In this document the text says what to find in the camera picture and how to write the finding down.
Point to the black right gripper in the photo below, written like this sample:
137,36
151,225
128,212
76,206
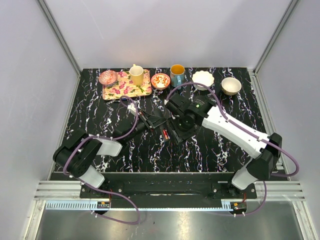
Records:
178,134

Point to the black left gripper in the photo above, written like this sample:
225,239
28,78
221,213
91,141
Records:
152,121

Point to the red orange battery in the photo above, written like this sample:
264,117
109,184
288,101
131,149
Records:
165,134

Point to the black remote control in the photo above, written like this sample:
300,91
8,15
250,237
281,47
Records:
161,128

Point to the blue battery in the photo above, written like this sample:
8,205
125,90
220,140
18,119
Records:
117,101

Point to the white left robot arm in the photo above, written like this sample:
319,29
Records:
80,150

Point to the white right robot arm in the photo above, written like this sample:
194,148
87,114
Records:
203,112

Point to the orange floral small bowl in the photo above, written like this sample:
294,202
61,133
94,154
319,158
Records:
160,81

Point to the white scalloped bowl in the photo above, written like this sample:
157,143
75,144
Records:
203,77

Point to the blue mug orange inside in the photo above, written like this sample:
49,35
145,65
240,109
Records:
177,75

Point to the floral rectangular tray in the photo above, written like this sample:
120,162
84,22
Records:
125,86

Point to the beige round bowl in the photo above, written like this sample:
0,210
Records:
231,86

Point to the yellow mug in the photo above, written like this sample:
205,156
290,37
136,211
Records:
136,74

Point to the pink patterned bowl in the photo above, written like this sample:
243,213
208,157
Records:
108,78

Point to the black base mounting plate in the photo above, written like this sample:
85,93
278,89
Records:
215,185

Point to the left connector box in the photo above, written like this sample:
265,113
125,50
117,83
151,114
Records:
103,203

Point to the connector box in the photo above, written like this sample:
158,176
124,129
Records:
239,206
103,203

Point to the right connector box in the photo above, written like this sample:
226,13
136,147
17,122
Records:
239,206

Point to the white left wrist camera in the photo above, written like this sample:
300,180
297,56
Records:
132,109

